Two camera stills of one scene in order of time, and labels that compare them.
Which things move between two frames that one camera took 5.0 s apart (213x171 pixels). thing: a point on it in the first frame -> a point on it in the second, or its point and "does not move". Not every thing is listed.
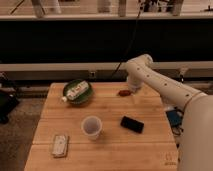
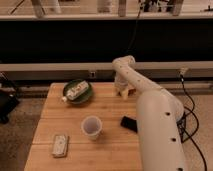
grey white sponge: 60,146 does not move
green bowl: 83,98 does not move
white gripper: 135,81 -> 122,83
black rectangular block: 135,125 does not move
